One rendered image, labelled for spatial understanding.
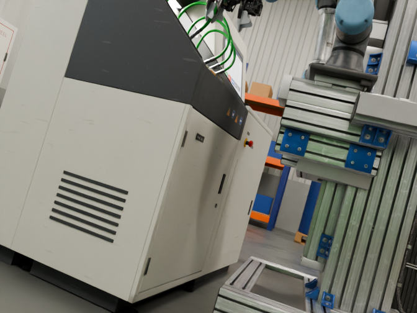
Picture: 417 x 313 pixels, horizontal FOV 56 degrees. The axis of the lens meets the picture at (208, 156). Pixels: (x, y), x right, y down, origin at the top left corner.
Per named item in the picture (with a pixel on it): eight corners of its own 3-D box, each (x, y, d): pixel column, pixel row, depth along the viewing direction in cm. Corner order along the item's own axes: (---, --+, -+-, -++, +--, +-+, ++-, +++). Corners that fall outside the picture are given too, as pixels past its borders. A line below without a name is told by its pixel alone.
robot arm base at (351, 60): (359, 89, 149) (366, 64, 150) (365, 76, 135) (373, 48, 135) (319, 80, 153) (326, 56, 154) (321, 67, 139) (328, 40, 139)
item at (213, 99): (194, 107, 144) (206, 66, 145) (183, 105, 146) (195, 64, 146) (238, 139, 202) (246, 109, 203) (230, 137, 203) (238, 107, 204)
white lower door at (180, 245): (139, 294, 139) (193, 107, 142) (134, 291, 139) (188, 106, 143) (202, 271, 199) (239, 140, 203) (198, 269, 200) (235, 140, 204)
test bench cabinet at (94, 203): (125, 323, 136) (190, 104, 140) (4, 266, 156) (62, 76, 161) (198, 289, 201) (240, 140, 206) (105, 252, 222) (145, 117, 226)
